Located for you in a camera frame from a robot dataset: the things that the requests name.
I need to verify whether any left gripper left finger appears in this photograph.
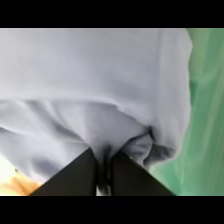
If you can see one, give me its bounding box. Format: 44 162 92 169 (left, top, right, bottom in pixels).
30 147 99 197

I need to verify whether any light grey-blue shirt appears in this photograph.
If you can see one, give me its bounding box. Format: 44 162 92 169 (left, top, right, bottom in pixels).
0 28 194 185

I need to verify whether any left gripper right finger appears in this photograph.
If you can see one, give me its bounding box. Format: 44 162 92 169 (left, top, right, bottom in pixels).
110 151 176 197

